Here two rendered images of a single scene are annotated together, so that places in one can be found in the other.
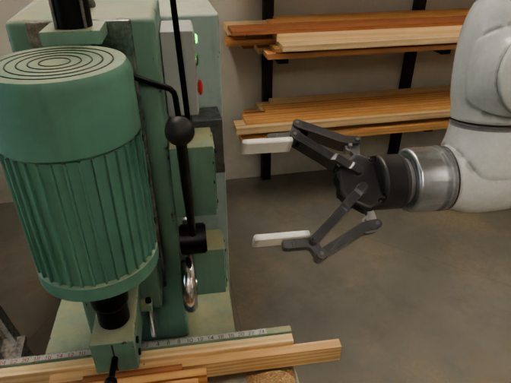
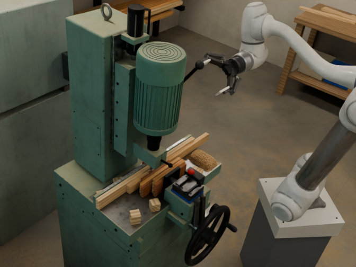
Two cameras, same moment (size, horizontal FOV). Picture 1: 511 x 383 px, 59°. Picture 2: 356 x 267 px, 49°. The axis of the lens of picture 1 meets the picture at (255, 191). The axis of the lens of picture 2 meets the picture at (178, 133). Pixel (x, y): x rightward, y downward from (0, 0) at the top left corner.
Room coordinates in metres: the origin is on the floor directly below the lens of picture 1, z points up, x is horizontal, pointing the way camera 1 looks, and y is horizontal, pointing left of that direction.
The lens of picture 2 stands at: (-0.41, 1.06, 2.11)
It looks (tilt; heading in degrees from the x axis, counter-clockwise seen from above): 37 degrees down; 315
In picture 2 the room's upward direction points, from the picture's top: 8 degrees clockwise
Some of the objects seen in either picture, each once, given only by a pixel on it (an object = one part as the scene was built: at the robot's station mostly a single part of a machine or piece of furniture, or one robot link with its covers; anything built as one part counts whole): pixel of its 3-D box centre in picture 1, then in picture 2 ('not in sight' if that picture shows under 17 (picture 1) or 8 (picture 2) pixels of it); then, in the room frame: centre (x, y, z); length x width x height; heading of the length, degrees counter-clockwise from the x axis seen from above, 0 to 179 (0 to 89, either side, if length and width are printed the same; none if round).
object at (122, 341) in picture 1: (121, 327); (149, 153); (0.55, 0.24, 1.03); 0.14 x 0.07 x 0.09; 9
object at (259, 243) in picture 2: not in sight; (281, 243); (0.14, -0.47, 0.30); 0.30 x 0.30 x 0.60; 57
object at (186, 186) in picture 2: not in sight; (190, 184); (0.34, 0.19, 0.99); 0.13 x 0.11 x 0.06; 99
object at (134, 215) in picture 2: not in sight; (134, 216); (0.38, 0.43, 0.92); 0.04 x 0.04 x 0.04; 67
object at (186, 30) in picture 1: (179, 68); not in sight; (0.87, 0.15, 1.40); 0.10 x 0.06 x 0.16; 9
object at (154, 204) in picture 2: not in sight; (154, 205); (0.38, 0.33, 0.92); 0.04 x 0.03 x 0.04; 75
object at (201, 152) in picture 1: (194, 172); not in sight; (0.77, 0.12, 1.23); 0.09 x 0.08 x 0.15; 9
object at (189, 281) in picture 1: (189, 281); not in sight; (0.68, 0.13, 1.02); 0.12 x 0.03 x 0.12; 9
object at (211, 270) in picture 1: (204, 262); not in sight; (0.74, 0.11, 1.02); 0.09 x 0.07 x 0.12; 99
